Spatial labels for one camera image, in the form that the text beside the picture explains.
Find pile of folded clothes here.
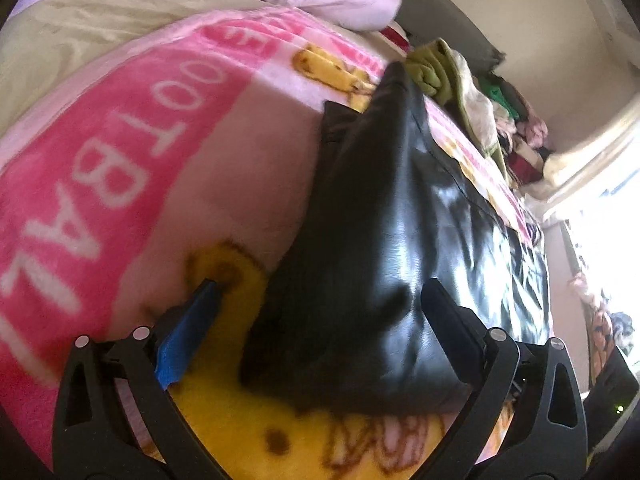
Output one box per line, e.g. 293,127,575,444
480,74,552,188

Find grey upholstered headboard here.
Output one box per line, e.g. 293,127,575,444
395,0,506,75

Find red striped pillow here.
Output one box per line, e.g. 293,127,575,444
376,21,411,58

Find clothes on window sill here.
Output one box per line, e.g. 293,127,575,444
570,271,638,387

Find pink cartoon bear blanket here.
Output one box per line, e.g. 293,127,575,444
1,8,536,479

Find black leather jacket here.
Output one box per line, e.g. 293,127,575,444
239,62,551,416

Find beige bed sheet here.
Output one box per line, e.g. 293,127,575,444
1,0,266,132

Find green and cream fleece blanket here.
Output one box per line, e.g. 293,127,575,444
405,38,508,178

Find cream window curtain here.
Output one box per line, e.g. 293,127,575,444
521,96,639,226

